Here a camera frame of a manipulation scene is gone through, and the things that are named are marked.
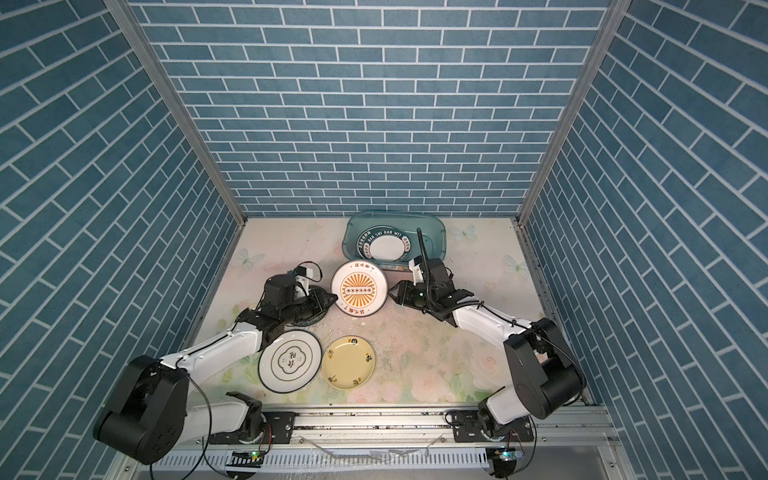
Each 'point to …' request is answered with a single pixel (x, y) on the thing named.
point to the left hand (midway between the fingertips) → (345, 299)
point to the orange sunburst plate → (361, 287)
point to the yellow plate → (348, 362)
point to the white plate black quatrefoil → (289, 361)
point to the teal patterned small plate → (311, 320)
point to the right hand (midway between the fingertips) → (395, 294)
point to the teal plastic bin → (428, 234)
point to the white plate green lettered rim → (384, 243)
